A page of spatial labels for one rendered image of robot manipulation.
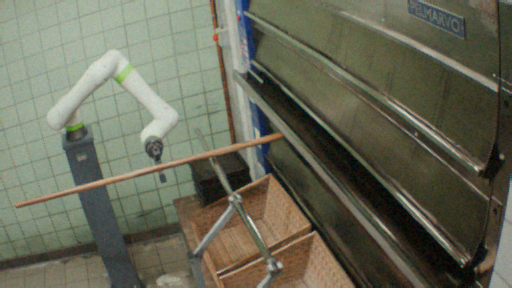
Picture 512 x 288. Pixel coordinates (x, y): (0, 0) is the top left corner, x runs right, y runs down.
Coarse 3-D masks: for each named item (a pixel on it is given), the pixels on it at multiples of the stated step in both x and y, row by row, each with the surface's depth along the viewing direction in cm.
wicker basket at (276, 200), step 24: (240, 192) 290; (264, 192) 295; (192, 216) 286; (216, 216) 291; (264, 216) 300; (288, 216) 269; (216, 240) 288; (240, 240) 285; (264, 240) 282; (288, 240) 244; (216, 264) 268; (240, 264) 241; (288, 264) 250
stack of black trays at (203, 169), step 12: (228, 156) 315; (240, 156) 311; (192, 168) 307; (204, 168) 306; (228, 168) 303; (240, 168) 300; (204, 180) 292; (216, 180) 295; (240, 180) 301; (204, 192) 297; (216, 192) 298; (252, 192) 306; (204, 204) 301; (252, 204) 309
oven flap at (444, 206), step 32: (256, 64) 260; (288, 64) 229; (320, 96) 200; (352, 96) 177; (352, 128) 176; (384, 128) 157; (384, 160) 156; (416, 160) 140; (416, 192) 139; (448, 192) 125; (448, 224) 123; (480, 224) 111
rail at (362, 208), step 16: (240, 80) 254; (256, 96) 233; (272, 112) 215; (288, 128) 200; (304, 144) 187; (320, 160) 175; (336, 176) 165; (352, 192) 156; (368, 208) 147; (400, 256) 126; (416, 272) 118
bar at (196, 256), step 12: (204, 144) 258; (216, 168) 236; (228, 180) 226; (228, 192) 218; (240, 204) 208; (228, 216) 215; (240, 216) 202; (216, 228) 216; (252, 228) 192; (204, 240) 217; (192, 252) 220; (204, 252) 220; (264, 252) 179; (192, 264) 218; (276, 264) 172; (276, 276) 173
